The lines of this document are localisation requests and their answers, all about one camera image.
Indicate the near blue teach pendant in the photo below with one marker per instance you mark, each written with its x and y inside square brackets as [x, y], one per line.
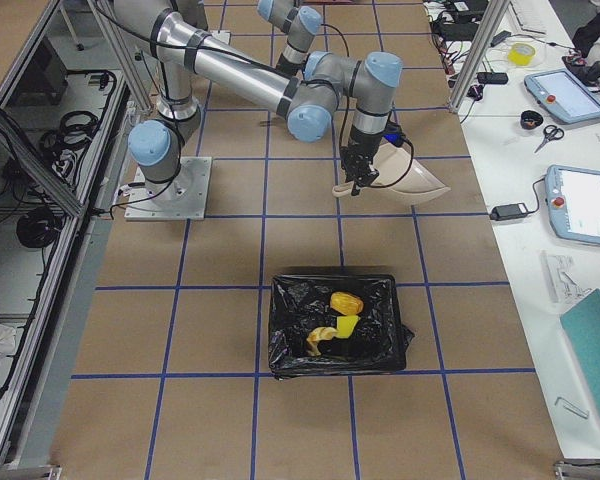
[573, 200]

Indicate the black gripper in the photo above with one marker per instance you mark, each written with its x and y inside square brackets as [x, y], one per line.
[361, 147]

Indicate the blue teach pendant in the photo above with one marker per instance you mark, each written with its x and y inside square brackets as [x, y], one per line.
[573, 200]
[563, 96]

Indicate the black-lined right trash bin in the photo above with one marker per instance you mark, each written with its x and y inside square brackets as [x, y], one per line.
[335, 325]

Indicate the yellow tape roll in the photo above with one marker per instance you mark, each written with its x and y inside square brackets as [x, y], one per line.
[521, 54]

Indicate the far blue teach pendant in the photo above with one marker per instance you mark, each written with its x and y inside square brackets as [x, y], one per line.
[563, 96]

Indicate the beige plastic dustpan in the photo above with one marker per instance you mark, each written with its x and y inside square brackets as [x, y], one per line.
[403, 179]

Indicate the orange trash piece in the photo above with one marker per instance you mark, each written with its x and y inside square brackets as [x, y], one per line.
[345, 303]

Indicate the aluminium frame post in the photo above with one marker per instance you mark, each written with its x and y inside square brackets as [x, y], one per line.
[487, 29]

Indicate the black power adapter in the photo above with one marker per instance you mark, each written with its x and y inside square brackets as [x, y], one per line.
[507, 212]

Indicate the black scissors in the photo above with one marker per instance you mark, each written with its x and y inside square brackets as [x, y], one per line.
[550, 133]

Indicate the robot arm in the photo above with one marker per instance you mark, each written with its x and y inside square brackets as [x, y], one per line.
[304, 88]
[299, 23]

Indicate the yellow peel trash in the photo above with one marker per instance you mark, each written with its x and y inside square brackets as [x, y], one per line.
[316, 336]

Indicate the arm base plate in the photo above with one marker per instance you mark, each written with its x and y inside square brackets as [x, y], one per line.
[221, 35]
[184, 199]

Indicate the yellow trash piece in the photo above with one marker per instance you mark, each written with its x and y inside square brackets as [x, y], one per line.
[345, 325]

